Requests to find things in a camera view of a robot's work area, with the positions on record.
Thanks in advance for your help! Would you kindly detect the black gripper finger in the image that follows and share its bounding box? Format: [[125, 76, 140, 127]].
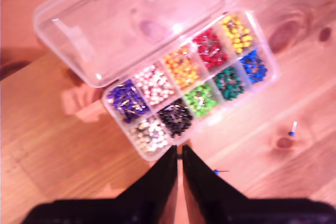
[[182, 144, 249, 224], [117, 145, 179, 224]]

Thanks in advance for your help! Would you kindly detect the clear plastic pin box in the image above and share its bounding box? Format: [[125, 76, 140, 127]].
[[33, 0, 280, 162]]

